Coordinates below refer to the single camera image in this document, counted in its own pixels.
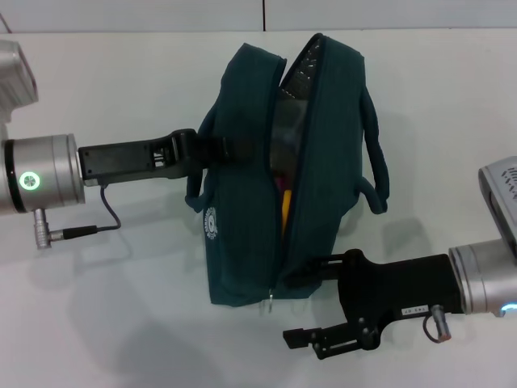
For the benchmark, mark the dark teal insulated lunch bag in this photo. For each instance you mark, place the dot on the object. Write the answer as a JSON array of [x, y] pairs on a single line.
[[242, 226]]

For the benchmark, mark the white partition board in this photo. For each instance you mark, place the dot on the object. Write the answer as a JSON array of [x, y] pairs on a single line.
[[363, 12]]

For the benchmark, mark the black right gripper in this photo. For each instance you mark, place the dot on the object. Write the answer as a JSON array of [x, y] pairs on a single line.
[[387, 291]]

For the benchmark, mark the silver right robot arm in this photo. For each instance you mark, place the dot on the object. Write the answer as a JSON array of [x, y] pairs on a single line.
[[488, 279]]

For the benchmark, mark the yellow banana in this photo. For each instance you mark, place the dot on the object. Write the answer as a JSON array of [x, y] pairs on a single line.
[[287, 210]]

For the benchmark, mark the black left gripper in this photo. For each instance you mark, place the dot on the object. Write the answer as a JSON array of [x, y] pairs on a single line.
[[121, 161]]

